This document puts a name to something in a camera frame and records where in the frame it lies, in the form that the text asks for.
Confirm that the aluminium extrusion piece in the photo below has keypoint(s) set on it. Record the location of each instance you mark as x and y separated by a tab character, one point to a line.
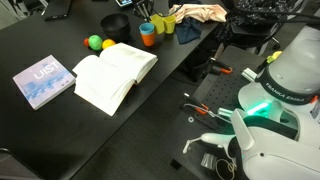
249	74

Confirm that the tan rubber band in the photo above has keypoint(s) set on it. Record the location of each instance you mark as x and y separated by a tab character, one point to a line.
231	166

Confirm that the black office chair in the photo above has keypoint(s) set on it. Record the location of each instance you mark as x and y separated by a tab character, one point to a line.
31	4
253	33

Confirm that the black flat device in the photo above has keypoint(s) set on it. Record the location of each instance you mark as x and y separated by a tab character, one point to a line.
56	10

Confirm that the small clear plastic bag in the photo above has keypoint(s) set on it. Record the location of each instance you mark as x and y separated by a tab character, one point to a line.
208	160

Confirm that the dark blue cloth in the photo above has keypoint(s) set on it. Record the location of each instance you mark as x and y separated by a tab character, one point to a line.
187	31

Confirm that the closed UIST book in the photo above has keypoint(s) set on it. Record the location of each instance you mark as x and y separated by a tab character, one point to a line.
43	81

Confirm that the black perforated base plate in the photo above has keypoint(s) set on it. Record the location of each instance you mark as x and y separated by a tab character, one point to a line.
226	90

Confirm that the white Franka Panda arm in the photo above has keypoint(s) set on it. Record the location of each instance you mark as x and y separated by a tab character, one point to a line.
283	100

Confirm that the small red-orange ball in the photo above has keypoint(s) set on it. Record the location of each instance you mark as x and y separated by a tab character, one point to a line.
86	42

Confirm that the peach cloth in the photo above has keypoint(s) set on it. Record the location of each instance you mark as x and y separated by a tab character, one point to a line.
196	13

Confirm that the blue plastic cup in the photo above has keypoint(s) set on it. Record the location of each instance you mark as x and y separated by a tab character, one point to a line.
147	28

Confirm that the orange plastic cup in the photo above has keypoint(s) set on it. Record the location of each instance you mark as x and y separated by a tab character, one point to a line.
148	40

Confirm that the small metal washer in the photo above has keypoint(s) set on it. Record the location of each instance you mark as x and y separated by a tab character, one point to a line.
189	119

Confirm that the black bowl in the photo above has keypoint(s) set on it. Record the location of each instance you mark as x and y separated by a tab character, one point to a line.
115	26

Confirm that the tablet with lit screen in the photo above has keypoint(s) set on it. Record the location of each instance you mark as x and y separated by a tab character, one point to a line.
124	2

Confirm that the yellow-orange ball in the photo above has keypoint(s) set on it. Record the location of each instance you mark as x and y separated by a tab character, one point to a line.
108	43

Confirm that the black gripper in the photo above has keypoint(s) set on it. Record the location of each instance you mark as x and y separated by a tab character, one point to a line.
143	3

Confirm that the open white book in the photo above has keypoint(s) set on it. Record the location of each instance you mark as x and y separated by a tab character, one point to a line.
110	73

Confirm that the dark floral garment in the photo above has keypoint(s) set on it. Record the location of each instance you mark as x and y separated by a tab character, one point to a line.
253	8

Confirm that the green ball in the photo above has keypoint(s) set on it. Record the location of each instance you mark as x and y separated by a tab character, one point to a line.
95	42

